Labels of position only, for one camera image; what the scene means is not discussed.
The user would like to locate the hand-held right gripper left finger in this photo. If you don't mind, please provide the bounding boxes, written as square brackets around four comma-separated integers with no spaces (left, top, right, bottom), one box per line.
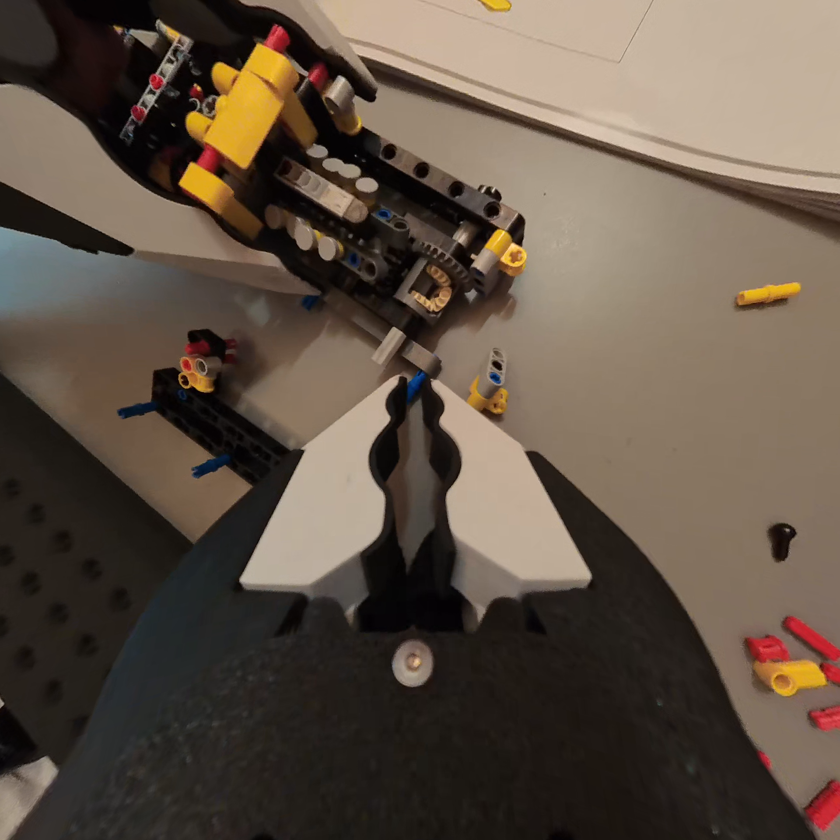
[238,376,409,626]

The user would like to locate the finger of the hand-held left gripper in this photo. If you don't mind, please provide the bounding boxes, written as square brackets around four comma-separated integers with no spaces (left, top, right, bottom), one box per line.
[147,0,379,104]
[0,84,324,296]

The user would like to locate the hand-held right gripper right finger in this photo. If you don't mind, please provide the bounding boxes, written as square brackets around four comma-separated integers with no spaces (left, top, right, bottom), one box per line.
[422,378,594,609]

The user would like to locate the black yellow lego car chassis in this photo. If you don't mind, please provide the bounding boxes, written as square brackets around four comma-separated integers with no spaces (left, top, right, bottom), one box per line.
[113,23,529,382]

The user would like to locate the black lego beam blue pins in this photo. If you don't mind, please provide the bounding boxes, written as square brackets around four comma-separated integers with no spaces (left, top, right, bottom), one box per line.
[118,367,293,488]

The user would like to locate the small yellow grey lego connector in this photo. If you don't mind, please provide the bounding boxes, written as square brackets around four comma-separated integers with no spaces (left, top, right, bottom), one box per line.
[467,348,509,416]

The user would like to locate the scattered loose lego pieces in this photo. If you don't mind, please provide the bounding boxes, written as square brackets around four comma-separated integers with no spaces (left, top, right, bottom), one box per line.
[743,616,840,833]

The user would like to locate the open lego instruction booklet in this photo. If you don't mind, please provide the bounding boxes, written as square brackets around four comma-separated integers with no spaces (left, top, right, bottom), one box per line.
[315,0,840,221]

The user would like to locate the yellow lego pin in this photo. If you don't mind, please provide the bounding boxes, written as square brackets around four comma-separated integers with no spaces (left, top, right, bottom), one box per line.
[735,282,803,308]

